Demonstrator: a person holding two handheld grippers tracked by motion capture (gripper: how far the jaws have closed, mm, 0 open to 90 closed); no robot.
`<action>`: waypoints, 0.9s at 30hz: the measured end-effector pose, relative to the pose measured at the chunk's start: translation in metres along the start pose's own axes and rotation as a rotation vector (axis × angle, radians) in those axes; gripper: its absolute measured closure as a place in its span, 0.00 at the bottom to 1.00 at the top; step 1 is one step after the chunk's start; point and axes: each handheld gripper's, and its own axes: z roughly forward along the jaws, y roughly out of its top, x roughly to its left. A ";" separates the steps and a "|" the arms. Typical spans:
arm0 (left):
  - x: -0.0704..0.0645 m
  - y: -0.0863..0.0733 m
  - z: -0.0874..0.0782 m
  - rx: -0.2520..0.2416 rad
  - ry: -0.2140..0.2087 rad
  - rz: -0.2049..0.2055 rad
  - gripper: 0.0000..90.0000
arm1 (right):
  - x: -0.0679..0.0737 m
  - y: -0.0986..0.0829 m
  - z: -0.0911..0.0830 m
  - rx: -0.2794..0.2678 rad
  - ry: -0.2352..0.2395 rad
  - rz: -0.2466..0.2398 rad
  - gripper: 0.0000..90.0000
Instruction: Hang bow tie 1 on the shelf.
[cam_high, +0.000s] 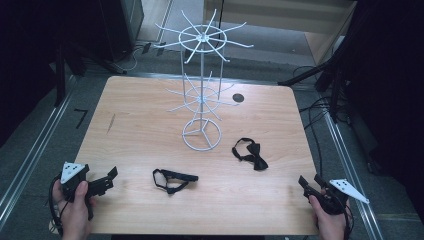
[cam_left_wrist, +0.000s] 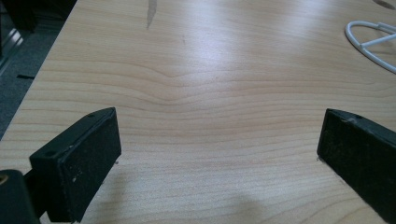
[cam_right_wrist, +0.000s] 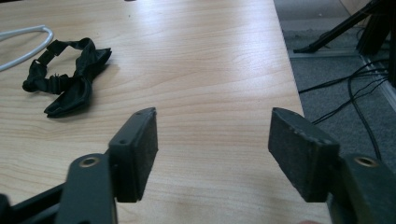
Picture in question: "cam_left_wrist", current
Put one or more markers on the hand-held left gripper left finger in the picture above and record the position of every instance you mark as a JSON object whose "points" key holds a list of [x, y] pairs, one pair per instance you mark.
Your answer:
{"points": [[77, 161]]}

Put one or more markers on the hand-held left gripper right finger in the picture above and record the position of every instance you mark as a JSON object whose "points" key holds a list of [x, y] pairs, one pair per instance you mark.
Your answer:
{"points": [[361, 152]]}

